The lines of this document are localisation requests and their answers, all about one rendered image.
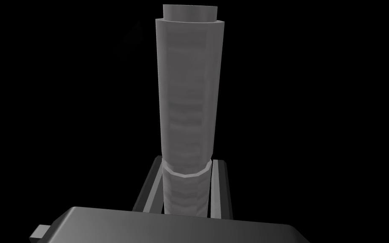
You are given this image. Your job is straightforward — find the grey cylindrical bottle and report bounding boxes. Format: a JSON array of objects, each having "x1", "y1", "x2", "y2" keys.
[{"x1": 155, "y1": 4, "x2": 225, "y2": 217}]

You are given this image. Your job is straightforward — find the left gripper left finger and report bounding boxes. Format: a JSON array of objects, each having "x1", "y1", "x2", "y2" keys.
[{"x1": 132, "y1": 155, "x2": 165, "y2": 214}]

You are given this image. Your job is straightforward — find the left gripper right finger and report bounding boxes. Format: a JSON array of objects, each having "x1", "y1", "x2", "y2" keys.
[{"x1": 209, "y1": 159, "x2": 234, "y2": 220}]

